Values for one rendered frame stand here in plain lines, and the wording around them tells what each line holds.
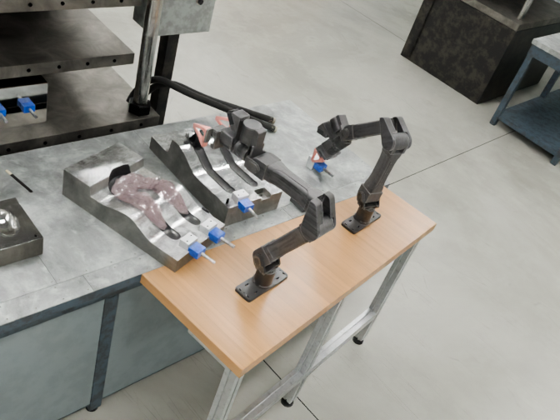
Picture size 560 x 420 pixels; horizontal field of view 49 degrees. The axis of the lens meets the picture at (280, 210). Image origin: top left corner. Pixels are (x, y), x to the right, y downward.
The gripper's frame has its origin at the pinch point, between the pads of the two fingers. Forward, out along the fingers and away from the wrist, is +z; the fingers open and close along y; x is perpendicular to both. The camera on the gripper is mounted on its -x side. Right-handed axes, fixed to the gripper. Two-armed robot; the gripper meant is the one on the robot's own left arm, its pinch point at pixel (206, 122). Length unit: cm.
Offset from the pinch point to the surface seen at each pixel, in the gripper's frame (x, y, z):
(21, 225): 33, 52, 18
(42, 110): 35, 11, 72
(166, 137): 33, -20, 35
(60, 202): 39, 32, 28
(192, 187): 37.0, -10.8, 9.4
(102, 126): 40, -9, 61
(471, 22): 58, -414, 80
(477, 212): 121, -252, -40
